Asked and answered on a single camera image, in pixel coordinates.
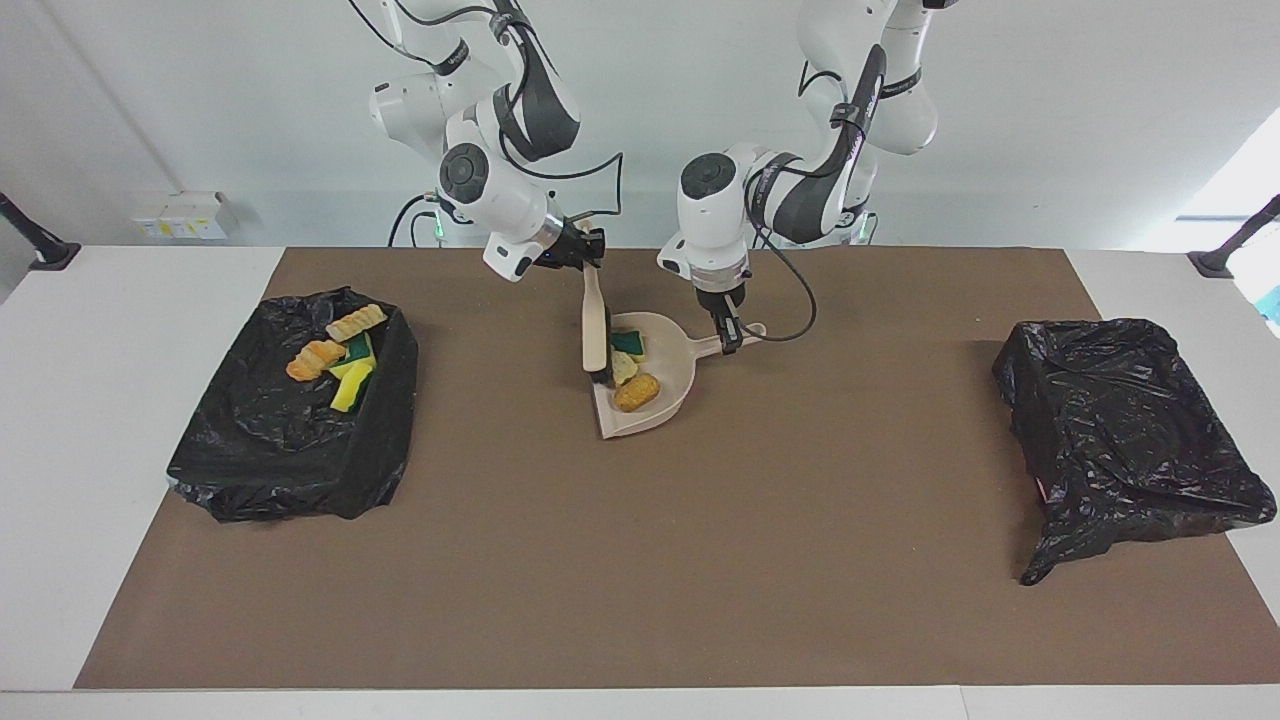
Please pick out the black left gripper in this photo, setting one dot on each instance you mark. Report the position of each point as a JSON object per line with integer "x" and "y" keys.
{"x": 722, "y": 302}

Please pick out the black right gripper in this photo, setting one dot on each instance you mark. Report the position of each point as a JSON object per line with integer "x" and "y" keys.
{"x": 572, "y": 245}

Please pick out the beige plastic dustpan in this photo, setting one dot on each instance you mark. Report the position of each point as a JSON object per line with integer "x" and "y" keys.
{"x": 680, "y": 370}

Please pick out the beige hand brush black bristles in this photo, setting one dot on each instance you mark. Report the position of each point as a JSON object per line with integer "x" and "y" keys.
{"x": 594, "y": 320}

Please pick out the yellow green sponge piece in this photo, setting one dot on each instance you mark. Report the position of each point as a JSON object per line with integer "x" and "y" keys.
{"x": 351, "y": 390}
{"x": 359, "y": 350}
{"x": 628, "y": 344}

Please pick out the brown bread roll toy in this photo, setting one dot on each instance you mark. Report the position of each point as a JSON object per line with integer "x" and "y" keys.
{"x": 637, "y": 392}

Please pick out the pale beige foam chunk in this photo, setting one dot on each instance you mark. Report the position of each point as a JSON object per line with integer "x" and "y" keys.
{"x": 626, "y": 370}
{"x": 356, "y": 322}

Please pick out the orange croissant toy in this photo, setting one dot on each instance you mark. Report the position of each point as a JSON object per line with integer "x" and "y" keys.
{"x": 315, "y": 359}

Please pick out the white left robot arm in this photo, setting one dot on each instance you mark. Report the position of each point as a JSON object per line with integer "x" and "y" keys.
{"x": 720, "y": 220}

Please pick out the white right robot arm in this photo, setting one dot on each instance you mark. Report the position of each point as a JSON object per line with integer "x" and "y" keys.
{"x": 500, "y": 200}

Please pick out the black bag-lined trash bin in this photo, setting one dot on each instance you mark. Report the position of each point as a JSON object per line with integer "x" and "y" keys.
{"x": 280, "y": 440}

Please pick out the right black bag bin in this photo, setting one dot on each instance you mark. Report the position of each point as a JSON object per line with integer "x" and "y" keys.
{"x": 1120, "y": 440}

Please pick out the brown table mat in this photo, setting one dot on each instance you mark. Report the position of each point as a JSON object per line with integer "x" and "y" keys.
{"x": 640, "y": 600}

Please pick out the teal box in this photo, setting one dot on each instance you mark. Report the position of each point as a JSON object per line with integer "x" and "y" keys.
{"x": 1272, "y": 303}

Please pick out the white wall box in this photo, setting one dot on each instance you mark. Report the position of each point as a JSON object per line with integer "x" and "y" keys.
{"x": 180, "y": 215}

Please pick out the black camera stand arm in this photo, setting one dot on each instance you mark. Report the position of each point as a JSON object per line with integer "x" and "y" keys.
{"x": 45, "y": 250}
{"x": 1225, "y": 255}

